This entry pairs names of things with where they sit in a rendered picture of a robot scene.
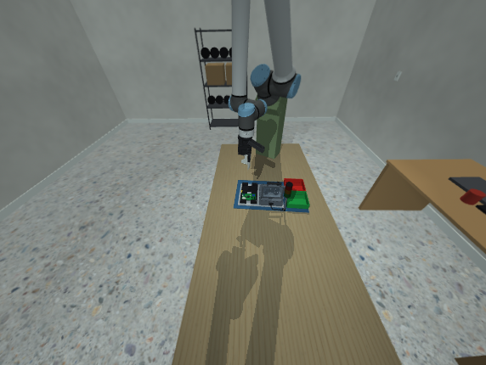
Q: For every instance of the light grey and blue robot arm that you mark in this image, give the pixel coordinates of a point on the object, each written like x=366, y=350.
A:
x=285, y=81

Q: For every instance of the red bin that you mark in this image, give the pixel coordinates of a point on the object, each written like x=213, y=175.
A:
x=298, y=184

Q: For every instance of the green bin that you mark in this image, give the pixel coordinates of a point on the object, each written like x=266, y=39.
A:
x=298, y=199

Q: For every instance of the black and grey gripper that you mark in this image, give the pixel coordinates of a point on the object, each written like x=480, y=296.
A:
x=245, y=150

